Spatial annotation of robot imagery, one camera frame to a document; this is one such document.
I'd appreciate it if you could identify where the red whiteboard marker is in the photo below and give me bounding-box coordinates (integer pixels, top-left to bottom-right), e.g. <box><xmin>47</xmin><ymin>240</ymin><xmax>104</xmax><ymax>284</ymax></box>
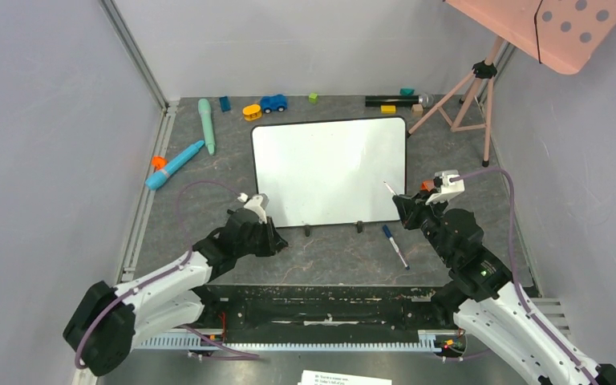
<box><xmin>383</xmin><ymin>181</ymin><xmax>399</xmax><ymax>198</ymax></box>

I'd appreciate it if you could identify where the white whiteboard black frame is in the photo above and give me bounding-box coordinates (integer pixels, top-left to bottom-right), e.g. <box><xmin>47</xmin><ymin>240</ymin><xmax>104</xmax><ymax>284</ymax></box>
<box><xmin>250</xmin><ymin>115</ymin><xmax>407</xmax><ymax>228</ymax></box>

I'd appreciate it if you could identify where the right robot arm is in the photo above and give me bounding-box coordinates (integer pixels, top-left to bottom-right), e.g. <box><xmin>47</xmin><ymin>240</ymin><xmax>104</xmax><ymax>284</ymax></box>
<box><xmin>392</xmin><ymin>192</ymin><xmax>616</xmax><ymax>384</ymax></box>

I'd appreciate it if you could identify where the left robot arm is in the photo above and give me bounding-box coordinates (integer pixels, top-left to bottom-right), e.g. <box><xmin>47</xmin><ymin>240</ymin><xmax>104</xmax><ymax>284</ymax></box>
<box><xmin>63</xmin><ymin>209</ymin><xmax>288</xmax><ymax>377</ymax></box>

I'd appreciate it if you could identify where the blue whiteboard marker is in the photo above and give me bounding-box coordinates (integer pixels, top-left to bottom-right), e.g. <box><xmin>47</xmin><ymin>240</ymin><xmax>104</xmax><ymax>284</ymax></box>
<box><xmin>382</xmin><ymin>225</ymin><xmax>410</xmax><ymax>270</ymax></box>

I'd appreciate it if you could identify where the orange semicircle brick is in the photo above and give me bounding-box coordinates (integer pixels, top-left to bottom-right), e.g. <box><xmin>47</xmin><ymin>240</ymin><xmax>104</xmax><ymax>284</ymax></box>
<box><xmin>421</xmin><ymin>180</ymin><xmax>435</xmax><ymax>192</ymax></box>

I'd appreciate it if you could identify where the tan wooden cube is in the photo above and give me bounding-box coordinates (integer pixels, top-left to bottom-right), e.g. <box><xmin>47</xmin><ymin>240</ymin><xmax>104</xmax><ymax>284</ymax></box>
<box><xmin>411</xmin><ymin>104</ymin><xmax>424</xmax><ymax>117</ymax></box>

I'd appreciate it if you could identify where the yellow rectangular block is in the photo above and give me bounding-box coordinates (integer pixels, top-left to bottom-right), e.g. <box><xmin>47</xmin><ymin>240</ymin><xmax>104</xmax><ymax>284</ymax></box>
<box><xmin>380</xmin><ymin>105</ymin><xmax>397</xmax><ymax>115</ymax></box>

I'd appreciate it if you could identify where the blue toy crayon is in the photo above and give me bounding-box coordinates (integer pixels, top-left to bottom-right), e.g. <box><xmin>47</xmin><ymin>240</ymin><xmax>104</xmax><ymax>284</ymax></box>
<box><xmin>144</xmin><ymin>140</ymin><xmax>205</xmax><ymax>191</ymax></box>

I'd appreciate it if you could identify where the black toy microphone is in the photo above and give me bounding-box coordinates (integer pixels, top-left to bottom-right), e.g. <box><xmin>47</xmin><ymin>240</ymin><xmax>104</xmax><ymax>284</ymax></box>
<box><xmin>365</xmin><ymin>93</ymin><xmax>435</xmax><ymax>107</ymax></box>

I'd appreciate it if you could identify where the orange small toy piece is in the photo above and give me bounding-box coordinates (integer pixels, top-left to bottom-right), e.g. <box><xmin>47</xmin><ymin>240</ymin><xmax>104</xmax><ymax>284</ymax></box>
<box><xmin>151</xmin><ymin>156</ymin><xmax>168</xmax><ymax>172</ymax></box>

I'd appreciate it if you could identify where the yellow oval toy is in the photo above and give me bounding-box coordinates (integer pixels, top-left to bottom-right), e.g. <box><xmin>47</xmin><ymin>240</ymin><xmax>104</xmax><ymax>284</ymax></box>
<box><xmin>242</xmin><ymin>103</ymin><xmax>263</xmax><ymax>121</ymax></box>

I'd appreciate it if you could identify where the blue toy car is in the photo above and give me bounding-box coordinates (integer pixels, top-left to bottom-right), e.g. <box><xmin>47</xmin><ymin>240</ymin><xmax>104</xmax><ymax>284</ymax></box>
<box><xmin>259</xmin><ymin>94</ymin><xmax>288</xmax><ymax>114</ymax></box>

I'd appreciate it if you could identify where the dark blue block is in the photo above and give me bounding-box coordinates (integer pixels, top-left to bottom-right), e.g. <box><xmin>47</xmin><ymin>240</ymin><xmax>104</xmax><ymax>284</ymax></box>
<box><xmin>219</xmin><ymin>96</ymin><xmax>232</xmax><ymax>112</ymax></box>

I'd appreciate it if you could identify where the mint toy crayon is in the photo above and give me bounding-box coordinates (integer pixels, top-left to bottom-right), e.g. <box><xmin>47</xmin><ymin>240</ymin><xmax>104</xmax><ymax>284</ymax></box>
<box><xmin>197</xmin><ymin>99</ymin><xmax>216</xmax><ymax>156</ymax></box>

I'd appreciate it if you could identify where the white printed paper sheet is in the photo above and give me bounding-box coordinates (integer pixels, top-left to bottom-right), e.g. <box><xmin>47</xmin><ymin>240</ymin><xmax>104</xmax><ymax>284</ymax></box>
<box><xmin>298</xmin><ymin>370</ymin><xmax>392</xmax><ymax>385</ymax></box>

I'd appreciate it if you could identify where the pink tripod stand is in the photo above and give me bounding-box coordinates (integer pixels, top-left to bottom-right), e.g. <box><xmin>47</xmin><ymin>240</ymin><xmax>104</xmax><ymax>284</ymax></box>
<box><xmin>407</xmin><ymin>36</ymin><xmax>505</xmax><ymax>168</ymax></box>

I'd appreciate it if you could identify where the pink perforated board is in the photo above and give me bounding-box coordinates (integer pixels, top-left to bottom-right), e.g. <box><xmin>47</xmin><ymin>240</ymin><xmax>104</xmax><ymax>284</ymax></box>
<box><xmin>448</xmin><ymin>0</ymin><xmax>616</xmax><ymax>75</ymax></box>

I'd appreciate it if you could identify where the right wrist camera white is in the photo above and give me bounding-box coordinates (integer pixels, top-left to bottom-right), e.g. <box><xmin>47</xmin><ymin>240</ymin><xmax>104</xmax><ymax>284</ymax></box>
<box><xmin>426</xmin><ymin>169</ymin><xmax>465</xmax><ymax>205</ymax></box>

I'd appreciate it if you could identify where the white cable duct strip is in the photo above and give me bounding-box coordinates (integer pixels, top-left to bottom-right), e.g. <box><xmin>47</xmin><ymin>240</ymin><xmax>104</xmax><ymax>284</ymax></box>
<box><xmin>136</xmin><ymin>330</ymin><xmax>442</xmax><ymax>354</ymax></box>

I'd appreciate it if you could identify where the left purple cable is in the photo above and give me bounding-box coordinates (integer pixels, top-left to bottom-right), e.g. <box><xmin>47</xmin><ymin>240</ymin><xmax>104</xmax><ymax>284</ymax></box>
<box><xmin>74</xmin><ymin>180</ymin><xmax>261</xmax><ymax>371</ymax></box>

